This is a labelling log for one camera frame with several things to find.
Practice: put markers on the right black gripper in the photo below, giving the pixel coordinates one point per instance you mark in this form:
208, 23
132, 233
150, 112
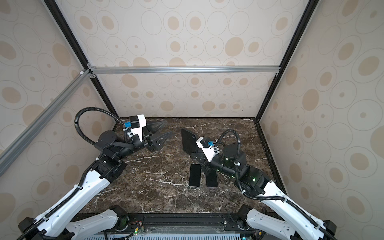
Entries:
201, 159

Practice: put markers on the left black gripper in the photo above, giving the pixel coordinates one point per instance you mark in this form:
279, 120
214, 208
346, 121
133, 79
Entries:
147, 140

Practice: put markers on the black phone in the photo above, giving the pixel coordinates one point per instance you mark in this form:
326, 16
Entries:
195, 175
189, 140

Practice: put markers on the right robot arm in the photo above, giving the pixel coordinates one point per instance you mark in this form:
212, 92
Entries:
293, 223

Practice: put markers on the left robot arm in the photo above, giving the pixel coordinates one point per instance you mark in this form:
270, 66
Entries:
57, 223

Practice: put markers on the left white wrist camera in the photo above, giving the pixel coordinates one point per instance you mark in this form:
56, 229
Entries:
134, 127

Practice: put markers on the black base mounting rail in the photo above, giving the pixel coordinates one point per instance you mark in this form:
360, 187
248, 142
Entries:
183, 223

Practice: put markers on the horizontal aluminium rail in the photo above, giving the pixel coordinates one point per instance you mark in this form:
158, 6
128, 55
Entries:
186, 70

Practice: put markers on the diagonal aluminium rail left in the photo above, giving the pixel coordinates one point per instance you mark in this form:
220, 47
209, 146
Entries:
25, 138

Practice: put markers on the black frame post left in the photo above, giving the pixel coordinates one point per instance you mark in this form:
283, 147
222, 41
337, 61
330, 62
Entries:
66, 30

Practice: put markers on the black frame post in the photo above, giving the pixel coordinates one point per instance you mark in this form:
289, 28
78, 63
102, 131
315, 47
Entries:
292, 46
66, 30

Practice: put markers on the black frame post right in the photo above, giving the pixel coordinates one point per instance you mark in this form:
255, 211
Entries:
292, 46

